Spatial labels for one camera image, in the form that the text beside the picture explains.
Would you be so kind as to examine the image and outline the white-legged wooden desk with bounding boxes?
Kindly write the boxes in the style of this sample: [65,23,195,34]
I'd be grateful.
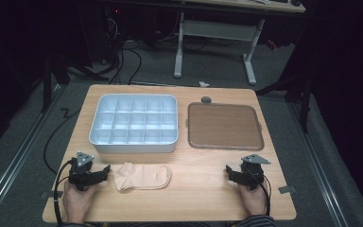
[172,0,307,87]

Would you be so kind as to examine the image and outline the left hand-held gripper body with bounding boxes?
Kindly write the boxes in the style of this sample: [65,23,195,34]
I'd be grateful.
[67,150,101,192]

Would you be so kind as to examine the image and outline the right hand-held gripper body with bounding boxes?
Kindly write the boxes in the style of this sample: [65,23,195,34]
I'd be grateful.
[235,153,272,192]

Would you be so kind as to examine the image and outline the person's left hand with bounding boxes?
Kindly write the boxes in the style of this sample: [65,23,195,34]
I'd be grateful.
[62,181,99,225]

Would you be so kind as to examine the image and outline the beige sock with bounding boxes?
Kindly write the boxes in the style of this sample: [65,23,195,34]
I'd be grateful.
[112,162,173,193]

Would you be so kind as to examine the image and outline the brown square tray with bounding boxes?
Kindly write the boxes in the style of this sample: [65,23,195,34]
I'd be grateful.
[186,101,266,151]

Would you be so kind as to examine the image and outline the bundle of black cables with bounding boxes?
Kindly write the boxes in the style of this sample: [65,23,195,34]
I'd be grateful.
[105,17,143,86]

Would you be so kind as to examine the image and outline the right hand-held gripper black cable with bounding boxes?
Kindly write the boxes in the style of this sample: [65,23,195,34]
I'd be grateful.
[260,174,272,218]

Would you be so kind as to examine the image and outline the white divided storage box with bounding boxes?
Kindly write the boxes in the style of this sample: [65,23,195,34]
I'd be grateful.
[88,93,180,155]

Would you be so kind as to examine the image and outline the left hand-held gripper black cable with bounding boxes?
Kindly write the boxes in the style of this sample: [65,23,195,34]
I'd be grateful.
[53,158,77,227]

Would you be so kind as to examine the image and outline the grey tape strip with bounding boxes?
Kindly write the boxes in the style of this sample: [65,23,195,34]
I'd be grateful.
[40,190,64,200]
[278,184,297,195]

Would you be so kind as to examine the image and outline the person's right hand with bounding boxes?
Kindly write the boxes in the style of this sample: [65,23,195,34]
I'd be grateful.
[236,182,269,219]

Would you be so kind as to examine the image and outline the metal floor rail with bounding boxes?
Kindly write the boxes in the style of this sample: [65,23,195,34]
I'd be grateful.
[286,102,350,227]
[0,84,68,219]

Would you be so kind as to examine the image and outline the hand-held gripper black cable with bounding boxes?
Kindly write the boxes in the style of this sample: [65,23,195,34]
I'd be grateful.
[53,158,77,227]
[260,174,272,218]

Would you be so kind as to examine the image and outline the black floor cable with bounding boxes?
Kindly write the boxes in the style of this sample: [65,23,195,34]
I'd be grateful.
[43,107,81,176]

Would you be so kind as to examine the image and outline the black metal stand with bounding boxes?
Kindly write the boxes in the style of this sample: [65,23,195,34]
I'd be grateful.
[254,74,315,134]
[40,55,72,114]

